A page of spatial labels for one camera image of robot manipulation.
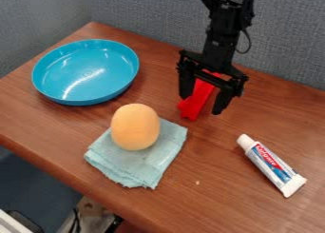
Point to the white toothpaste tube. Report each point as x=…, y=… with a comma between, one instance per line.
x=273, y=167

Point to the light blue folded cloth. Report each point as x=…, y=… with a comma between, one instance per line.
x=137, y=168

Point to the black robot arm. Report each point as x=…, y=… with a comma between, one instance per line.
x=230, y=15

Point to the red plastic block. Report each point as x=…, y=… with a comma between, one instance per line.
x=191, y=105

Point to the orange egg-shaped ball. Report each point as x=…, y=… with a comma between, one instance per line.
x=135, y=126

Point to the blue plate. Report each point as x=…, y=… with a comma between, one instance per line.
x=86, y=72

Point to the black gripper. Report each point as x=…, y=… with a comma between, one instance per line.
x=212, y=66

